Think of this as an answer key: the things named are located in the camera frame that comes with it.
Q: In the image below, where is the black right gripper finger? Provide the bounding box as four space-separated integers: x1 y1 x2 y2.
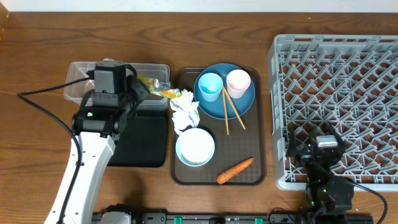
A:
287 129 298 157
328 123 348 149

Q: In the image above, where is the white paper napkin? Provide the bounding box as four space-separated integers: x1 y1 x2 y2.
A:
169 90 200 136

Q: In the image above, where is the clear plastic bin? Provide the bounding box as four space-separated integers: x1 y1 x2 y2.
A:
63 61 171 111

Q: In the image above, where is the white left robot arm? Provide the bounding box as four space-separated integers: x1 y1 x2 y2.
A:
45 75 150 223

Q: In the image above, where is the grey dishwasher rack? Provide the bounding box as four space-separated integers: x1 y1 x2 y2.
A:
266 34 397 192

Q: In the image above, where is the pink cup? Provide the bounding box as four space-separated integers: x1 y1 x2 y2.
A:
226 70 251 98

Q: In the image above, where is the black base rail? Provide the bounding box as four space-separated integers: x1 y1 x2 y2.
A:
93 203 374 224

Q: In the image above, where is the yellow green snack wrapper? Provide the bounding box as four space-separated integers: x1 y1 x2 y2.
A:
137 75 182 99

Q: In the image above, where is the orange carrot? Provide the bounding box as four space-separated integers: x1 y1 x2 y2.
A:
216 157 254 185

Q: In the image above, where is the light blue cup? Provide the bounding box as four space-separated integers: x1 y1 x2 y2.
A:
198 73 223 102

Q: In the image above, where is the light blue rice bowl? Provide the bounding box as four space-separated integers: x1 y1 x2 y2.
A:
175 128 215 167

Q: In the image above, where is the brown serving tray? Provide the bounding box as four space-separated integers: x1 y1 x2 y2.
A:
170 67 266 186

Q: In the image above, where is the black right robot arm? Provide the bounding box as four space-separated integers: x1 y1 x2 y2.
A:
287 124 354 224

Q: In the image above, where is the black plastic tray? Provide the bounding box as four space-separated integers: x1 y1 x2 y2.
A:
108 110 169 167

